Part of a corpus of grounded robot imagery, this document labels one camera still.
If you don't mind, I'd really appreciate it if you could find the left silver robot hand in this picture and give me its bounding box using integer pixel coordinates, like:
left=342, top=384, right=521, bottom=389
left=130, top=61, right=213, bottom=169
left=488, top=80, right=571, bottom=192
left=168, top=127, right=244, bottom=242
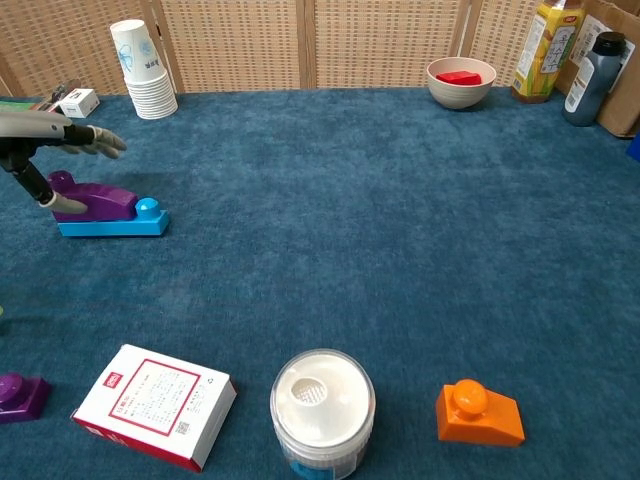
left=0, top=109, right=128, bottom=215

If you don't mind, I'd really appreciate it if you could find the purple sloped toy block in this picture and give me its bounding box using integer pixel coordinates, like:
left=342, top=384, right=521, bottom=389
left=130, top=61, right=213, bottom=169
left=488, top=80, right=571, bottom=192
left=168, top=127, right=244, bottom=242
left=48, top=170, right=139, bottom=224

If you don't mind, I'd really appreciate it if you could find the stack of white paper cups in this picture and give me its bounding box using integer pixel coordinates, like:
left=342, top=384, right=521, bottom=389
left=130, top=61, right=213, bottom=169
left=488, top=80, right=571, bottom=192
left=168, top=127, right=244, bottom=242
left=109, top=18, right=179, bottom=120

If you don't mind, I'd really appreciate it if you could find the red and grey utility knife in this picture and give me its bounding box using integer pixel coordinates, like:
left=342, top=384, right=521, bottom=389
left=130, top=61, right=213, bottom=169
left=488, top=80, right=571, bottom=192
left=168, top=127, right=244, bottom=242
left=29, top=82, right=71, bottom=114

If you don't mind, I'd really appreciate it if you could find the small white box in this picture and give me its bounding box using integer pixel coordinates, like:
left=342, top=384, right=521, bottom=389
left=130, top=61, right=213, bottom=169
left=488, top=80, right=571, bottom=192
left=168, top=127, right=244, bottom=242
left=58, top=88, right=101, bottom=119

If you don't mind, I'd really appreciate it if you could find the light blue four-stud block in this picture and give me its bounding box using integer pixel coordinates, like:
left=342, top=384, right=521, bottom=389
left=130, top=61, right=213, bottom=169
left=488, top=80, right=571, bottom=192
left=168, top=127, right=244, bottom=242
left=57, top=197, right=170, bottom=239

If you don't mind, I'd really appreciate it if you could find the woven wooden folding screen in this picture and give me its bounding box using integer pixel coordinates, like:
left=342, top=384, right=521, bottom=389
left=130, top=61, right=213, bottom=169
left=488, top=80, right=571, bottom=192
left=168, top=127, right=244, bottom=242
left=0, top=0, right=640, bottom=99

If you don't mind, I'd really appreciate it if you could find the small purple two-stud block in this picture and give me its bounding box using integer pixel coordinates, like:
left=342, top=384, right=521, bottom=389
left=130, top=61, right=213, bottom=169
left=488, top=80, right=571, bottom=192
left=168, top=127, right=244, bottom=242
left=0, top=372, right=53, bottom=425

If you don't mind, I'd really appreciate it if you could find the white box with red print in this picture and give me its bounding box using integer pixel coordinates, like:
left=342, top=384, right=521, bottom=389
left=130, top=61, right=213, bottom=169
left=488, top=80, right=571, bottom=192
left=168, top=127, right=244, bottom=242
left=71, top=343, right=238, bottom=474

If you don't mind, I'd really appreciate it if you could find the blue felt table cover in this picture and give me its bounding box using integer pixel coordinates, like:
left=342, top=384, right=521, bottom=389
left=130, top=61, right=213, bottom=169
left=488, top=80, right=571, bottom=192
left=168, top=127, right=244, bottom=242
left=0, top=85, right=640, bottom=480

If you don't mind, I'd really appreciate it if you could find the red toy block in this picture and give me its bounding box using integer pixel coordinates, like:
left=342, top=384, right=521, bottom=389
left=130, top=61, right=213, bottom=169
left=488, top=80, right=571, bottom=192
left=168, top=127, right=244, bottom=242
left=435, top=70, right=482, bottom=86

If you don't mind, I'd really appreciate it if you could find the beige bowl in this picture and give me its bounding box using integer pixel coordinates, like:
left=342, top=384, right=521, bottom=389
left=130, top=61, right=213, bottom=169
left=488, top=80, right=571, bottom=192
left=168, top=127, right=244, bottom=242
left=426, top=56, right=498, bottom=110

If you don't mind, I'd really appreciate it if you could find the yellow tea bottle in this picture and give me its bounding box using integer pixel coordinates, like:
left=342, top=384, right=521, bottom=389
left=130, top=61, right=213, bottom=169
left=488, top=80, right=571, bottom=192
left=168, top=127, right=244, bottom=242
left=510, top=0, right=586, bottom=104

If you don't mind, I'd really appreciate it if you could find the orange sloped toy block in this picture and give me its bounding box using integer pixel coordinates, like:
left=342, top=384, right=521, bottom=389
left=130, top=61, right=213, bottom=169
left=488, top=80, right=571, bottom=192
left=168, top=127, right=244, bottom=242
left=435, top=378, right=526, bottom=447

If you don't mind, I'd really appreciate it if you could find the dark grey bottle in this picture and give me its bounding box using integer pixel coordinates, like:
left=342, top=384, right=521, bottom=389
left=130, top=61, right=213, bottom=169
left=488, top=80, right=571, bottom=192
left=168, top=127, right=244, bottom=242
left=561, top=31, right=629, bottom=127

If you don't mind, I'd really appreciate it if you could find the open cardboard box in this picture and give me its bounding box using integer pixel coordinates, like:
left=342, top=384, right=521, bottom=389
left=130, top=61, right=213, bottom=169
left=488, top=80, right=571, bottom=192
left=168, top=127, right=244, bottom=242
left=554, top=0, right=640, bottom=139

